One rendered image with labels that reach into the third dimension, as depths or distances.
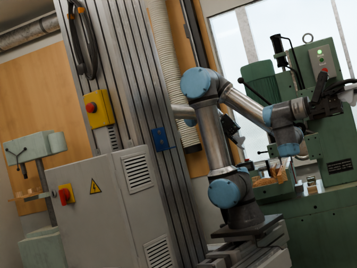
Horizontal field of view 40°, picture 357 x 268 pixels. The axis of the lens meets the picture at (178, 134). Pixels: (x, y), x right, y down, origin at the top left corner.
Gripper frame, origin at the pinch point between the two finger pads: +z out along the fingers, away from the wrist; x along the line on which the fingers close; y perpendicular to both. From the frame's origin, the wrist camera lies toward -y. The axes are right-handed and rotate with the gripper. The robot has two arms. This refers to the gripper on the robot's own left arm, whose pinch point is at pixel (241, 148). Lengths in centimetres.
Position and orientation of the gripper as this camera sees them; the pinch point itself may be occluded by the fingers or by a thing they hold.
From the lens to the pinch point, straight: 263.6
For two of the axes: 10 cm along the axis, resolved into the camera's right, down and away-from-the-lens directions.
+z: 6.8, 7.2, -1.4
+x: 2.4, -0.4, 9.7
